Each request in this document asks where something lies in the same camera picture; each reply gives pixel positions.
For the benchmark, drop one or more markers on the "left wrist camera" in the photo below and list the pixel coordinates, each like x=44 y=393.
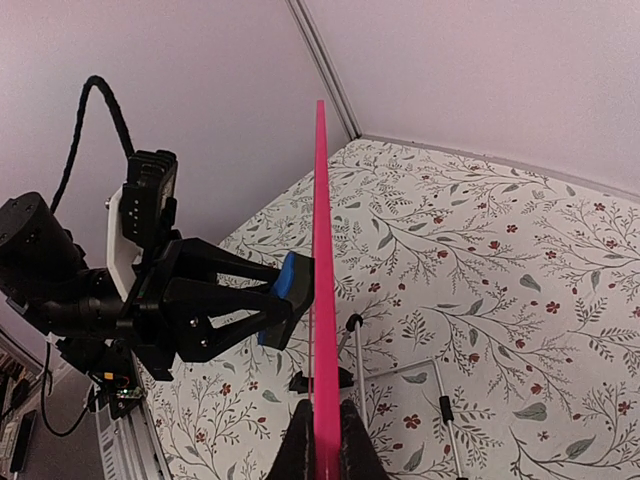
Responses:
x=141 y=215

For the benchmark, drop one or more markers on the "left aluminium frame post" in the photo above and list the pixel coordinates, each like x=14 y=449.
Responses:
x=328 y=73

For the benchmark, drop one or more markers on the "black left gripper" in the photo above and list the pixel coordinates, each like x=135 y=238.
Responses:
x=47 y=282

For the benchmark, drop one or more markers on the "metal wire easel stand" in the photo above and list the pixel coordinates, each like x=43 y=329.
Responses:
x=407 y=412

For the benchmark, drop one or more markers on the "pink framed whiteboard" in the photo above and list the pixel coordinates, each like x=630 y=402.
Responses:
x=325 y=390

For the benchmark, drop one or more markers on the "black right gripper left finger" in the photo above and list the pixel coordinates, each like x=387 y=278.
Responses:
x=295 y=459

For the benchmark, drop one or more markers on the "floral table mat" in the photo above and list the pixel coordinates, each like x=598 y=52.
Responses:
x=524 y=289

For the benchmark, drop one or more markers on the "blue whiteboard eraser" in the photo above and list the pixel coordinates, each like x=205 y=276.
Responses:
x=295 y=285

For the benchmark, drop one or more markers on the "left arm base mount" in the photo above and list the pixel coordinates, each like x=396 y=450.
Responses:
x=118 y=381

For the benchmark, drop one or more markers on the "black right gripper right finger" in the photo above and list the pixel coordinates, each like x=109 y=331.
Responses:
x=359 y=460

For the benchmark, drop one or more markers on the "front aluminium rail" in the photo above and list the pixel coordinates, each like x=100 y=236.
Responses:
x=129 y=446

